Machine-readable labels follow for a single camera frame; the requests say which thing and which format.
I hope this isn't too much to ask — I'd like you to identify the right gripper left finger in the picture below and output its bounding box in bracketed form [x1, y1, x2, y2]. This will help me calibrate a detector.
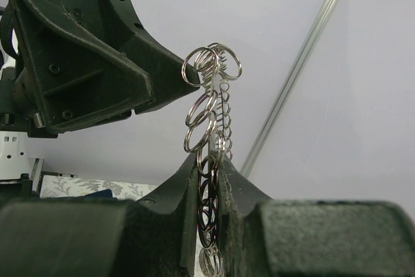
[1, 155, 198, 276]

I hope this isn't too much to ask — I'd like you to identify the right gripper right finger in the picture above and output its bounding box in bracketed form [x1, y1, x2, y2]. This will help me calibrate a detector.
[219, 159, 414, 276]

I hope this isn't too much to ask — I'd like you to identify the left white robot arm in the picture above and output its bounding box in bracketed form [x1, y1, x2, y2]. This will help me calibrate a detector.
[1, 0, 199, 180]

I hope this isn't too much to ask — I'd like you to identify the dark blue cloth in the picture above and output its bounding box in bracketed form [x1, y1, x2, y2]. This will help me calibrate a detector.
[78, 189, 117, 201]

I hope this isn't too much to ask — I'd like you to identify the floral patterned table mat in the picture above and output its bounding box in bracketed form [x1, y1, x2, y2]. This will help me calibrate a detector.
[39, 175, 157, 200]

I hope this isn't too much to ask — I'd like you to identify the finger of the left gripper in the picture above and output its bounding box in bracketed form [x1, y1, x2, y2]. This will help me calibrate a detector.
[100, 0, 198, 115]

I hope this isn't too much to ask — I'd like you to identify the silver keyring holder with rings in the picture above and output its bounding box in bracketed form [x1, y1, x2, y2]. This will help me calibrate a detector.
[181, 43, 243, 276]

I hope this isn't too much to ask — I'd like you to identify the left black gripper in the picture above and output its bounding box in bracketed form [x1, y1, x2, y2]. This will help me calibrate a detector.
[2, 0, 153, 138]

